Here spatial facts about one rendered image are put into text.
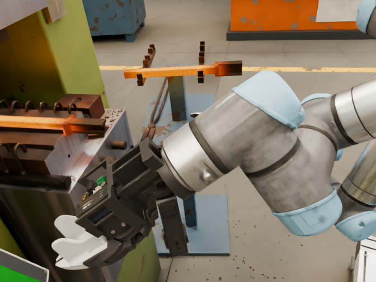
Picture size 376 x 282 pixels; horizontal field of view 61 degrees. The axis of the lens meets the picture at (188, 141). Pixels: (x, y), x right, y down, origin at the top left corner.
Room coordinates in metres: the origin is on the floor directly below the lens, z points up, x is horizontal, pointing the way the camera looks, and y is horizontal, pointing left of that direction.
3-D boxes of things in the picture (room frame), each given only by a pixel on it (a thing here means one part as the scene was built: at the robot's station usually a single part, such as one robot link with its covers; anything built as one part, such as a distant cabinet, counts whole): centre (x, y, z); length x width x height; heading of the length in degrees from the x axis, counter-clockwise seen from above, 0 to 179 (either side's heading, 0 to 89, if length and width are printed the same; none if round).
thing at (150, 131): (1.29, 0.11, 0.71); 0.60 x 0.04 x 0.01; 170
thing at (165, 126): (1.16, 0.02, 0.70); 0.40 x 0.30 x 0.02; 173
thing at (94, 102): (0.87, 0.32, 0.95); 0.12 x 0.09 x 0.07; 75
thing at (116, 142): (0.77, 0.21, 0.87); 0.04 x 0.03 x 0.03; 75
